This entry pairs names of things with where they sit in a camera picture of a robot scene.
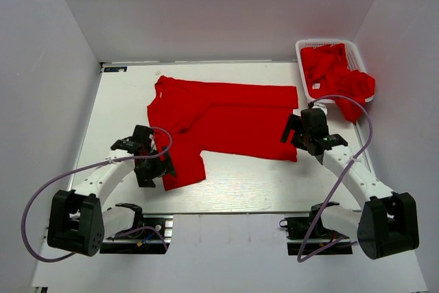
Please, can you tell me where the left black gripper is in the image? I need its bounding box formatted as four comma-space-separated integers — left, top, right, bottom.
135, 145, 177, 187

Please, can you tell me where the red shirts pile in basket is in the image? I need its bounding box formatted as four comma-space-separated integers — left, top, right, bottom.
300, 44, 375, 106

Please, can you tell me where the blue table label sticker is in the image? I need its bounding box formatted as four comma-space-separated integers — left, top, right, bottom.
104, 67, 128, 73

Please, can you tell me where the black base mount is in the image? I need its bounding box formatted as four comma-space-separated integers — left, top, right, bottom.
278, 204, 353, 257
99, 203, 174, 255

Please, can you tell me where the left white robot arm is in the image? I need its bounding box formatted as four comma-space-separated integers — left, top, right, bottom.
47, 125, 176, 257

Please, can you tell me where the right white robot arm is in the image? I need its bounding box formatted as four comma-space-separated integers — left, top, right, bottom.
281, 108, 420, 262

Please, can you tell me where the white plastic basket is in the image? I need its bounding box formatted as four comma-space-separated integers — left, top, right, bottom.
296, 39, 375, 102

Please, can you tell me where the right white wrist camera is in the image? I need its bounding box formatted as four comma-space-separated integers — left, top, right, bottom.
308, 102, 328, 116

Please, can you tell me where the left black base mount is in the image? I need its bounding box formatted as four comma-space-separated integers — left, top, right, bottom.
99, 203, 174, 255

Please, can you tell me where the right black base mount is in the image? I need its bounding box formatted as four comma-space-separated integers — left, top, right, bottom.
278, 204, 353, 257

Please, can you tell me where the red t shirt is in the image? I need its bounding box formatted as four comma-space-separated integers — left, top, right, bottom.
147, 76, 298, 190

